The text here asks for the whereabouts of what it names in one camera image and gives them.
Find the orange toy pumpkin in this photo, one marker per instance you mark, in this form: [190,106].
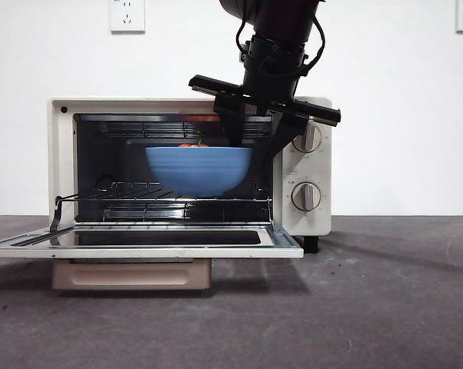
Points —
[193,145]

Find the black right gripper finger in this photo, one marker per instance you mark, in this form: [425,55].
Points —
[233,123]
[281,134]

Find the white Toshiba toaster oven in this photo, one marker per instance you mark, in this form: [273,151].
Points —
[60,153]

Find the blue ribbed bowl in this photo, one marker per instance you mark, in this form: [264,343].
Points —
[198,173]

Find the beige oven dial knob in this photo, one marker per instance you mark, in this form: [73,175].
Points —
[306,196]
[310,142]

